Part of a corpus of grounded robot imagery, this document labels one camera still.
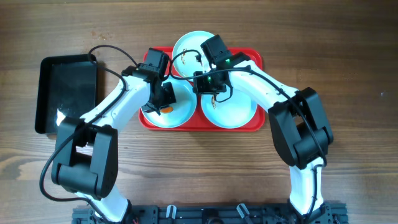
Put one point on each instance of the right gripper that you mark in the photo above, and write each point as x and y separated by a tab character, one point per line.
199	88

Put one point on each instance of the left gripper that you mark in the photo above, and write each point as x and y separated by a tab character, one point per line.
160	106

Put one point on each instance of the orange sponge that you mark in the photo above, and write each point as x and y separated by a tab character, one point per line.
166	110

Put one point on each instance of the light blue plate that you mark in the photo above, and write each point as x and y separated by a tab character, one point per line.
186	64
182	109
233	113

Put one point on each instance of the light blue plate top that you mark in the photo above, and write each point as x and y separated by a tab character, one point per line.
186	64

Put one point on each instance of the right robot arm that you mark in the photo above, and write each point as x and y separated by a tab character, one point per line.
300	130

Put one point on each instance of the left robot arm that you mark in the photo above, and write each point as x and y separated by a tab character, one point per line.
85	160

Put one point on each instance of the red plastic tray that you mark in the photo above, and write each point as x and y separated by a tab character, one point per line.
198	122

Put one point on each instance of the black rectangular water basin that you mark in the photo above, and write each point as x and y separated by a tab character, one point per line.
67	88

